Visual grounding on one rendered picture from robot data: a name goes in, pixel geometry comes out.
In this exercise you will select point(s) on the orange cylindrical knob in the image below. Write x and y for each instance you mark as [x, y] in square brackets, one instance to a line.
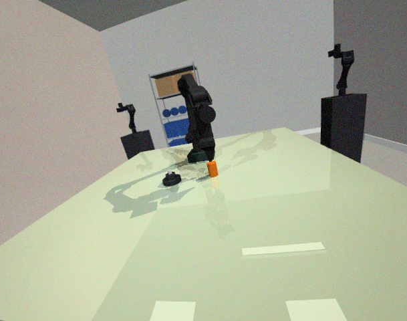
[212, 168]

